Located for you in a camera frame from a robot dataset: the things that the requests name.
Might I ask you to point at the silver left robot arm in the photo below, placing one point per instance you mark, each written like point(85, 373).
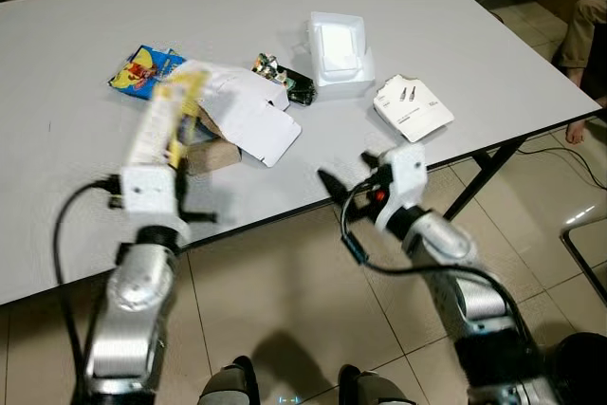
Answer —
point(133, 301)

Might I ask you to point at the metal chair base frame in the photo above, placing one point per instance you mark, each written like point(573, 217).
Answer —
point(569, 253)

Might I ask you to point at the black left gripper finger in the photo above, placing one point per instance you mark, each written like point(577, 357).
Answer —
point(177, 155)

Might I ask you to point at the blue snack packet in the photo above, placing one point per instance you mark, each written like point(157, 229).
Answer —
point(140, 68)

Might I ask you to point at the green and silver foil wrapper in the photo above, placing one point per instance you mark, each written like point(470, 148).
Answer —
point(285, 80)

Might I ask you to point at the small white printed box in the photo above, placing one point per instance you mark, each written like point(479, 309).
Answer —
point(413, 108)

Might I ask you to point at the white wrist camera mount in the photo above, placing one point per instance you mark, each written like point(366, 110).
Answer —
point(405, 173)
point(147, 189)

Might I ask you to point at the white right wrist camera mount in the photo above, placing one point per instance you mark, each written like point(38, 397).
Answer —
point(405, 173)

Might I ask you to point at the person in khaki trousers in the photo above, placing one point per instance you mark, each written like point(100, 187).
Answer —
point(583, 40)

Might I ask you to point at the robot right leg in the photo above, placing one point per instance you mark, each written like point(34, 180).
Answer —
point(372, 389)

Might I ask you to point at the robot leg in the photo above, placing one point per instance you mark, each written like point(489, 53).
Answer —
point(372, 389)
point(232, 386)

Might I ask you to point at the white table with black legs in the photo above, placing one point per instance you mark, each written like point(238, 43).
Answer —
point(427, 7)

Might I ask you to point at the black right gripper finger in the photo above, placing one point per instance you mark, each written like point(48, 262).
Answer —
point(371, 159)
point(334, 186)

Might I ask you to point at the robot left leg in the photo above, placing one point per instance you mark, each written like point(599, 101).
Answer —
point(232, 386)

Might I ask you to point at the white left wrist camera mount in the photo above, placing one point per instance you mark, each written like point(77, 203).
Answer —
point(147, 189)

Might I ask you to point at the white plastic tray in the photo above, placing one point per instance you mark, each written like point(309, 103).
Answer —
point(337, 49)

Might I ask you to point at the white open cardboard box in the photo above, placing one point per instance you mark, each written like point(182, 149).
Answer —
point(247, 113)

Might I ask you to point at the white and yellow packet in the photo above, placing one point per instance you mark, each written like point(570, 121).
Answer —
point(163, 120)

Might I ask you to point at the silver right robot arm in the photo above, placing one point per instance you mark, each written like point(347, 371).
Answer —
point(455, 282)

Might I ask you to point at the black round rubbish bin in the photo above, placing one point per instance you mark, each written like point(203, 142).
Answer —
point(580, 369)

